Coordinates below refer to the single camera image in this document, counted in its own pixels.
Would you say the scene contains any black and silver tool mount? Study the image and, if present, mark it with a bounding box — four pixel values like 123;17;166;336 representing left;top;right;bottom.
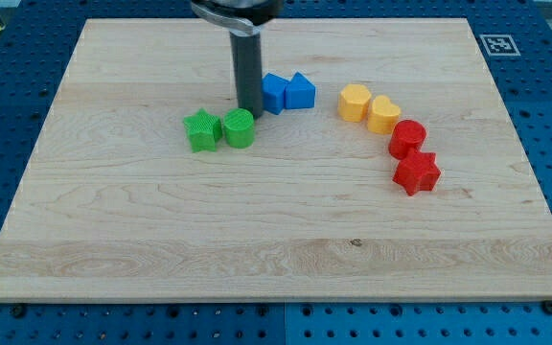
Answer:
191;0;284;36

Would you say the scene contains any red cylinder block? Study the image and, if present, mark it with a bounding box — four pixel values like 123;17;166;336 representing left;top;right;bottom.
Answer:
388;120;426;160

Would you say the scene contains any yellow hexagon block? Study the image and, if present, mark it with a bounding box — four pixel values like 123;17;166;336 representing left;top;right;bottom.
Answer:
337;83;372;123

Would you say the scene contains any green cylinder block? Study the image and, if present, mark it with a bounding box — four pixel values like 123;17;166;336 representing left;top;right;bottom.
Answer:
223;108;255;149

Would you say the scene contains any yellow heart block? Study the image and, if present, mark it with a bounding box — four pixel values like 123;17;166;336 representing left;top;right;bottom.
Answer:
366;95;402;134

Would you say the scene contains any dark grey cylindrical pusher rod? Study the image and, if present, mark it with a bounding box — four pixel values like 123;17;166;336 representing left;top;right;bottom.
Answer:
229;32;264;119

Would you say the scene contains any red star block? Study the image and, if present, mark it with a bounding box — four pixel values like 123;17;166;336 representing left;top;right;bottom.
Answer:
392;149;441;196

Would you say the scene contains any blue cube block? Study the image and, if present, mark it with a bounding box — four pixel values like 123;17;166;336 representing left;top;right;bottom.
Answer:
262;73;289;115

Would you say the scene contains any blue triangle block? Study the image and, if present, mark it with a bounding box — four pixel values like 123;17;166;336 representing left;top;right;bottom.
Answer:
285;72;316;109

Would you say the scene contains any black and white fiducial tag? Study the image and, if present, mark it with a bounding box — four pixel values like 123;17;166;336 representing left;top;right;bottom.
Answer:
480;34;520;57

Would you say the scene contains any green star block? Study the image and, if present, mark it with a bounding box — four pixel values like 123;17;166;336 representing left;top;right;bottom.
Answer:
183;108;222;152

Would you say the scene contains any light wooden board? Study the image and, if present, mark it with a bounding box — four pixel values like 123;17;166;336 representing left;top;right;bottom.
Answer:
0;18;552;304

